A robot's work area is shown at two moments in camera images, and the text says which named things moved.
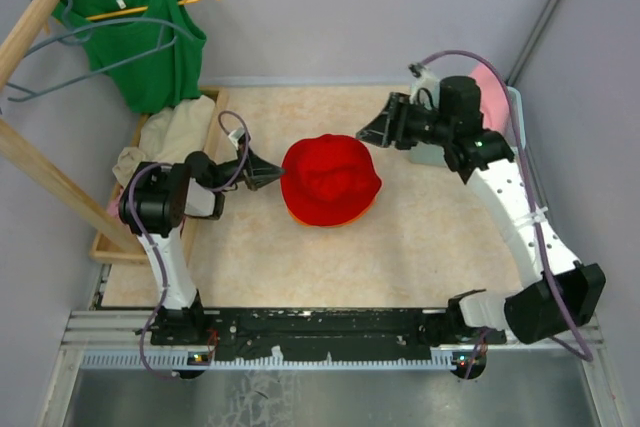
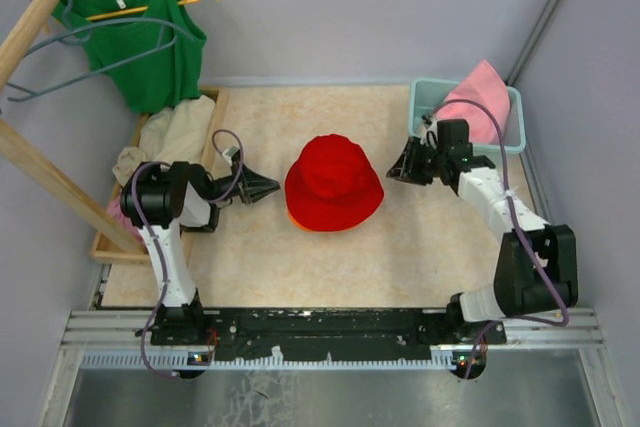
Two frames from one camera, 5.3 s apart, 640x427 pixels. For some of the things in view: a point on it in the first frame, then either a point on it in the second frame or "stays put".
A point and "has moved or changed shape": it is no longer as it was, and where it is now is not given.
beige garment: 167,137 stays put
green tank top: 140,37 stays put
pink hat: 494,99 stays put
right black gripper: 389,127 to 405,168
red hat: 328,180 has moved or changed shape
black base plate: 318,335 stays put
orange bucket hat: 330,225 to 319,231
